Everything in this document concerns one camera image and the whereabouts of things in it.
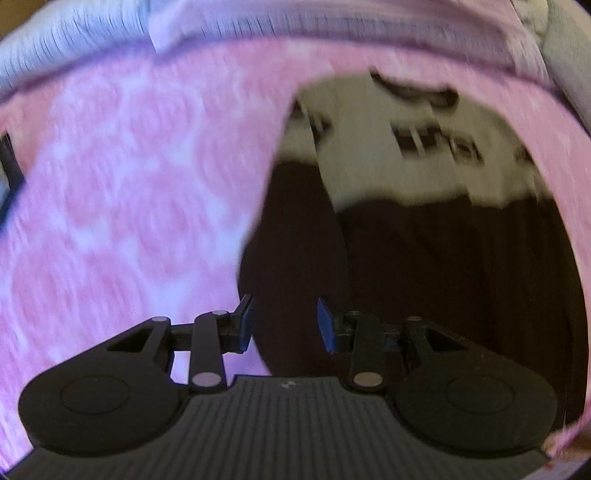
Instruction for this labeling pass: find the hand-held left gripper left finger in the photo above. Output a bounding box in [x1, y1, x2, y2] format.
[106, 294, 256, 394]

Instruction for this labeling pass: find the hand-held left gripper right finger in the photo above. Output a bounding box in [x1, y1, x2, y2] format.
[316, 298, 468, 394]

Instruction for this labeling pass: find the dark brown and white sweater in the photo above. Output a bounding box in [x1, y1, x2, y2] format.
[237, 69, 583, 428]

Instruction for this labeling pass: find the pink patterned blanket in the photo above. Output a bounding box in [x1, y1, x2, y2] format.
[0, 36, 591, 480]

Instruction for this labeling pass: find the lilac striped quilt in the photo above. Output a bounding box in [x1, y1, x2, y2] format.
[148, 0, 555, 89]

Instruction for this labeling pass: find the light grey ribbed pillow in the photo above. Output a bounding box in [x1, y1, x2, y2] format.
[0, 0, 160, 95]

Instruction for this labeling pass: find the grey cloth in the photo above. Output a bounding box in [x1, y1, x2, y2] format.
[539, 0, 591, 121]

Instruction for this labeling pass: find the dark strap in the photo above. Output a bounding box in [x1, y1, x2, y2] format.
[0, 133, 27, 234]

